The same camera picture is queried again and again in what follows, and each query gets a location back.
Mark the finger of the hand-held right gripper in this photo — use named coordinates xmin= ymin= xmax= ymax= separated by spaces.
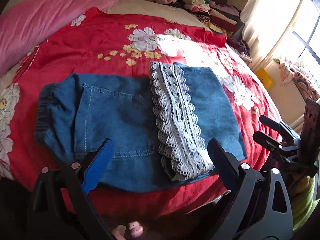
xmin=252 ymin=131 xmax=297 ymax=159
xmin=259 ymin=115 xmax=300 ymax=144

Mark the cream floral bedsheet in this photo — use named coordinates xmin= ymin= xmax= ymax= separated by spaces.
xmin=106 ymin=0 xmax=212 ymax=32

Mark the window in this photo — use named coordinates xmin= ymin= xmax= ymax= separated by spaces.
xmin=272 ymin=0 xmax=320 ymax=65

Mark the cream curtain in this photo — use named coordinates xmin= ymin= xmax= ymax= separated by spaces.
xmin=240 ymin=0 xmax=307 ymax=63

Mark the patterned hanging cloth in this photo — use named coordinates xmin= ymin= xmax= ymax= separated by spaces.
xmin=274 ymin=56 xmax=320 ymax=100

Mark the pink plush slipper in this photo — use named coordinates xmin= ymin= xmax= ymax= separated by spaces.
xmin=128 ymin=221 xmax=145 ymax=238

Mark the green towel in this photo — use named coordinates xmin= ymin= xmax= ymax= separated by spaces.
xmin=291 ymin=177 xmax=318 ymax=232

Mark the red floral blanket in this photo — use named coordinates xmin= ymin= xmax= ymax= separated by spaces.
xmin=0 ymin=7 xmax=280 ymax=220

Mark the yellow bag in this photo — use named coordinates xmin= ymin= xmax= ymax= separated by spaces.
xmin=255 ymin=67 xmax=274 ymax=90

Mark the pile of folded clothes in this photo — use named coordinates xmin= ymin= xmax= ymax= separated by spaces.
xmin=175 ymin=0 xmax=244 ymax=37

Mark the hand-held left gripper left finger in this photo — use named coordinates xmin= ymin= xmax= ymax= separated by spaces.
xmin=27 ymin=138 xmax=115 ymax=240

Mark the pink pillow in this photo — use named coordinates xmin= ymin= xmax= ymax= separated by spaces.
xmin=0 ymin=0 xmax=123 ymax=70

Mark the purple ruffled garment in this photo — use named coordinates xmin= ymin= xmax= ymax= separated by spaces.
xmin=226 ymin=37 xmax=253 ymax=63

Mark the blue denim pants lace trim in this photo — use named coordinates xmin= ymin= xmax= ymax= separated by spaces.
xmin=35 ymin=61 xmax=248 ymax=193

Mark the tan slipper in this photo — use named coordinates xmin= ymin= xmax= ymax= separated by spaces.
xmin=112 ymin=225 xmax=127 ymax=238

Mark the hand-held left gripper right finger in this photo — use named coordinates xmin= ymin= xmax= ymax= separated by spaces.
xmin=207 ymin=138 xmax=293 ymax=240

